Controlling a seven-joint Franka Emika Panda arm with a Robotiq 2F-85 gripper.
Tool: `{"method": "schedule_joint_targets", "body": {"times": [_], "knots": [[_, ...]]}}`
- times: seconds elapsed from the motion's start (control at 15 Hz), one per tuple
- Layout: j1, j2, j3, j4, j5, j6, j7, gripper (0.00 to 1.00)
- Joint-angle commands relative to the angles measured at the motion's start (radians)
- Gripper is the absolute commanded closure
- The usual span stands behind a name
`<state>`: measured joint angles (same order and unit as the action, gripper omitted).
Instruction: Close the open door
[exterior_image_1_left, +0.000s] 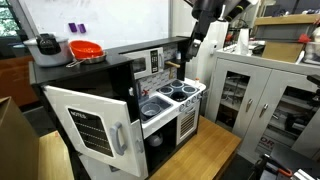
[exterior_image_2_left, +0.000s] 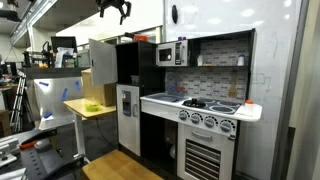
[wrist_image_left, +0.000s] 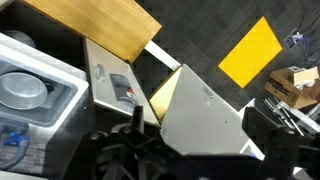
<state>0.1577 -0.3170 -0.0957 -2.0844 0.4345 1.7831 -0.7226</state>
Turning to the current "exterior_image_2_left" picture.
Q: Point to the white salt shaker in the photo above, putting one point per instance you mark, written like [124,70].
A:
[200,61]

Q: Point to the white toy oven door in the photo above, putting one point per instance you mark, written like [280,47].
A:
[186,133]

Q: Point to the black frame machine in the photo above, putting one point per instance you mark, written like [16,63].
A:
[45,53]

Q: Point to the black pan on stove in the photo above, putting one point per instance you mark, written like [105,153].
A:
[194,103]

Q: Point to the purple magnet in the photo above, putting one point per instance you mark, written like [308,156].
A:
[180,38]
[184,38]

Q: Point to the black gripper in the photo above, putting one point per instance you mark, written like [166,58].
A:
[110,2]

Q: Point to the grey toy faucet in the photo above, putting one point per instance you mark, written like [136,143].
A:
[171,75]

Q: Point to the black computer monitor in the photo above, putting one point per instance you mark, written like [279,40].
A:
[63,42]

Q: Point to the black and white toy kitchen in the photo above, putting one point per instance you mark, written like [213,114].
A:
[150,66]

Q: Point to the green plastic bowl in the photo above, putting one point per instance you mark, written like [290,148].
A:
[92,107]

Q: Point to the grey stove knob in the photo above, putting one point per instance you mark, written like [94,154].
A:
[226,126]
[196,118]
[182,115]
[209,122]

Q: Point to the orange plastic bowl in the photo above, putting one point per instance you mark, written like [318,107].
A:
[141,38]

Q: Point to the wooden desk with white leg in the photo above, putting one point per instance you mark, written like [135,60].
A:
[80,106]

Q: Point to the black perforated board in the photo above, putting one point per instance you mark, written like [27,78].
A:
[43,165]

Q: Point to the large cardboard box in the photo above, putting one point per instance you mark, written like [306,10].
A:
[100,93]

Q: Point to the metal tripod stand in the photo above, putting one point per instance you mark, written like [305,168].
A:
[18,100]

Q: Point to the wooden toy spatula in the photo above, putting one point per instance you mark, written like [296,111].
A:
[232,88]

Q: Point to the white door with dispenser panel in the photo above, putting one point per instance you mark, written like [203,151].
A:
[128,133]

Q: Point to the white bottle with orange cap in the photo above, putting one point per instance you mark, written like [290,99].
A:
[249,107]

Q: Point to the low wooden platform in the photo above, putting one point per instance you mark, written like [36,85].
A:
[116,166]

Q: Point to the blue tape strip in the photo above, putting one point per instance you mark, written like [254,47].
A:
[64,94]
[47,115]
[77,85]
[43,83]

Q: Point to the white door with chalkboard panel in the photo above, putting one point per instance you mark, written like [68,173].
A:
[101,63]

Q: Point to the aluminium extrusion bar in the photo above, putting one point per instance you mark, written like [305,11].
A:
[8,150]

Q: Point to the white cup with blue lid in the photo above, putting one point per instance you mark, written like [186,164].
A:
[241,60]

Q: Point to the white round object under counter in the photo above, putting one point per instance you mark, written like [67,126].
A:
[172,151]

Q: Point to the grey toy microwave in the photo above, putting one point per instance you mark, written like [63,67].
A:
[165,55]

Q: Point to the large whiteboard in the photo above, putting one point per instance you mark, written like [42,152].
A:
[226,16]

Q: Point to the black oval whiteboard eraser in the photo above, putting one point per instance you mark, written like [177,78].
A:
[174,14]

